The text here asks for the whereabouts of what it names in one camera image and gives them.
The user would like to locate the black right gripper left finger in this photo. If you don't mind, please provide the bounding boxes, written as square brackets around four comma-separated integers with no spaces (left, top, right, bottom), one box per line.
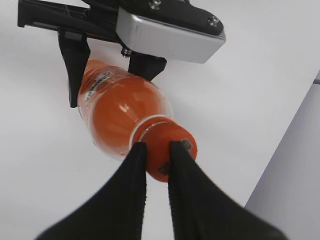
[37,142,147,240]

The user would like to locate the orange soda plastic bottle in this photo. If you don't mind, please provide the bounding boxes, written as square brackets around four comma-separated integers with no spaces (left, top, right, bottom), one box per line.
[77,59,173,159]

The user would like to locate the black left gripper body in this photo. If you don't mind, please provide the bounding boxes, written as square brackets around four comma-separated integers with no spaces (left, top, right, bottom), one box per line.
[17,0,126,48]

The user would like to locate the orange bottle cap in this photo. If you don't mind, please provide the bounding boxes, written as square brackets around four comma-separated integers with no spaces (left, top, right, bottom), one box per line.
[129,114,198,183]

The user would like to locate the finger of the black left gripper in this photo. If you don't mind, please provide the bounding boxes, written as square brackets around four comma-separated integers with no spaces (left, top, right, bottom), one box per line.
[128,53,167,81]
[58,31,91,108]

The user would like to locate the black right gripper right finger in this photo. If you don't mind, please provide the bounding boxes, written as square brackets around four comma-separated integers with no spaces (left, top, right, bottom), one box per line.
[168,141,287,240]

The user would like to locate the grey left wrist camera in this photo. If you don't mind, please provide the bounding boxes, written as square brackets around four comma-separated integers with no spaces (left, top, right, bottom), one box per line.
[82,0,227,64]

